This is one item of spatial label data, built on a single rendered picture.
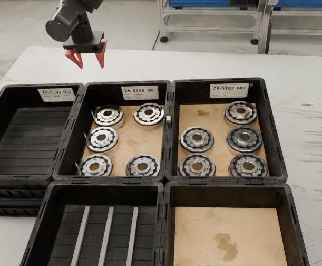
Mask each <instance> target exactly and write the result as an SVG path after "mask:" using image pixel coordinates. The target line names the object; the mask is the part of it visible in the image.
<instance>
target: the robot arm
mask: <svg viewBox="0 0 322 266"><path fill-rule="evenodd" d="M102 2H103V0H60V2H59V5H58V6H57V8H56V9H57V11H56V12H55V13H54V14H53V15H52V17H51V18H50V19H49V20H48V21H47V23H46V24H45V29H46V31H47V33H48V35H49V36H50V37H51V38H52V39H54V40H56V41H58V42H63V44H62V46H63V49H64V50H65V49H66V51H65V53H64V54H65V56H66V57H67V58H68V59H70V60H71V61H73V62H74V63H75V64H76V65H77V66H78V67H79V68H80V69H83V61H82V57H81V53H95V56H96V58H97V60H98V62H99V64H100V66H101V68H102V69H103V68H104V54H105V49H106V44H107V39H103V38H104V32H103V31H92V29H91V26H90V22H89V19H88V16H87V13H86V11H88V12H90V13H92V12H93V11H94V9H96V10H97V9H98V8H99V6H100V5H101V3H102ZM74 54H76V56H77V58H78V60H79V61H78V60H77V58H76V57H75V56H74Z"/></svg>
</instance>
